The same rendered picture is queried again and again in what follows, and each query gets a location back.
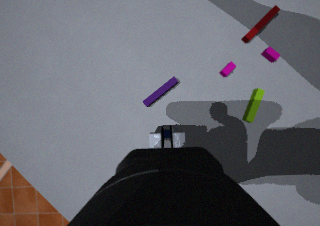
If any red rod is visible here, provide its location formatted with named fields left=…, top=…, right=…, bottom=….
left=241, top=5, right=281, bottom=44

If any small magenta block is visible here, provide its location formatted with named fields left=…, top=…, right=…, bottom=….
left=220, top=62, right=236, bottom=77
left=261, top=47, right=280, bottom=62

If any purple rod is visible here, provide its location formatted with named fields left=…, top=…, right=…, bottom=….
left=142, top=77, right=178, bottom=107

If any lime green rod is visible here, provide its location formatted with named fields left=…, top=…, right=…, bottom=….
left=242, top=88, right=265, bottom=123

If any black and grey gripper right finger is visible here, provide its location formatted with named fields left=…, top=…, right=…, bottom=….
left=170, top=125, right=186, bottom=148

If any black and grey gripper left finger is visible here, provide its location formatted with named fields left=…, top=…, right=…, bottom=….
left=149, top=126, right=164, bottom=148

